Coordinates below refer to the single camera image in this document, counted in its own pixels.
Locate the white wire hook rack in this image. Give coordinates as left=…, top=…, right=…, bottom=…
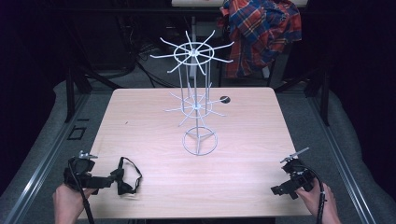
left=149, top=29, right=235, bottom=157

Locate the black cable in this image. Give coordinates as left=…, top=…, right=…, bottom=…
left=298, top=167, right=327, bottom=224
left=67, top=161, right=96, bottom=224

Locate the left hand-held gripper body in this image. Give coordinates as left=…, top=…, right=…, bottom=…
left=63, top=150, right=99, bottom=191

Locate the person's right hand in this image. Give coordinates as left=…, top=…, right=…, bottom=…
left=294, top=178, right=343, bottom=224

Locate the person's left hand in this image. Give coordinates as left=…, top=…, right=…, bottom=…
left=52, top=182, right=97, bottom=224

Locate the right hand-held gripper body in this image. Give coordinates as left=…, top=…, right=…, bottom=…
left=279, top=147, right=316, bottom=193

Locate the black bow tie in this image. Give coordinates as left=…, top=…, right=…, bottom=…
left=109, top=156, right=143, bottom=197

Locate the black metal stand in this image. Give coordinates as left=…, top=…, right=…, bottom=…
left=64, top=66, right=122, bottom=124
left=274, top=62, right=332, bottom=127

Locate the grey metal rail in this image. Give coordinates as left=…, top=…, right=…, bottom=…
left=307, top=92, right=377, bottom=224
left=2, top=92, right=92, bottom=224

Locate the red blue plaid shirt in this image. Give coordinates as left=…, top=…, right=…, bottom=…
left=217, top=0, right=304, bottom=79

